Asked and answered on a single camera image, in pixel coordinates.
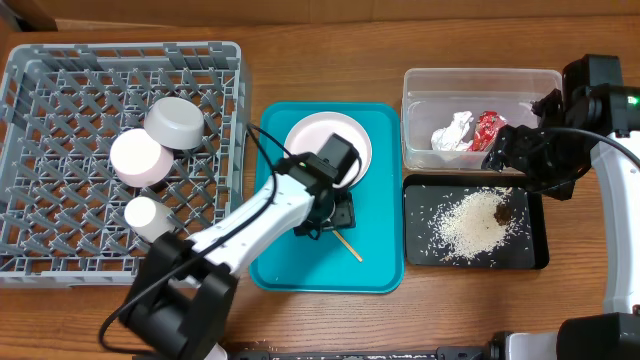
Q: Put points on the crumpled white tissue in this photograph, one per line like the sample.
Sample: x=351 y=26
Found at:
x=451 y=138

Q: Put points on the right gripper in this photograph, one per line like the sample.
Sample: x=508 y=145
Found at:
x=510 y=150

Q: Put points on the red snack wrapper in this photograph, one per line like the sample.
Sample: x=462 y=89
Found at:
x=486 y=130

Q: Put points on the large white plate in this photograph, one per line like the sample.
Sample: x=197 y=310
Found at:
x=313 y=131

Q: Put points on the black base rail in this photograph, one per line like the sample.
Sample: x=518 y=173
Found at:
x=350 y=354

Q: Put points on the grey bowl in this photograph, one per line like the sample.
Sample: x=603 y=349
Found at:
x=175 y=123

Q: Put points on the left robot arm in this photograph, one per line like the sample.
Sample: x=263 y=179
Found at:
x=180 y=300

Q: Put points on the wooden chopstick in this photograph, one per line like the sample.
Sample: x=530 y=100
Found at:
x=347 y=245

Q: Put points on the black tray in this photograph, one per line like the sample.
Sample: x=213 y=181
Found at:
x=528 y=251

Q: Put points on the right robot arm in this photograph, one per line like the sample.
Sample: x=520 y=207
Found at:
x=591 y=123

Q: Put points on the white paper cup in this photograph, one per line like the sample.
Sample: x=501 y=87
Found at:
x=148 y=218

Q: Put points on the clear plastic bin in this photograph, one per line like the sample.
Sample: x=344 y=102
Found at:
x=432 y=96

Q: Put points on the rice and food scraps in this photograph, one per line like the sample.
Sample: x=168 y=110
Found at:
x=479 y=221

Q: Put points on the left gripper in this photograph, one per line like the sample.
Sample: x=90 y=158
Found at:
x=342 y=215

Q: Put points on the grey plastic dish rack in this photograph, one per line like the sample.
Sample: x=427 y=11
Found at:
x=62 y=107

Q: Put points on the teal plastic tray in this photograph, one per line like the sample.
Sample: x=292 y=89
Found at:
x=293 y=263

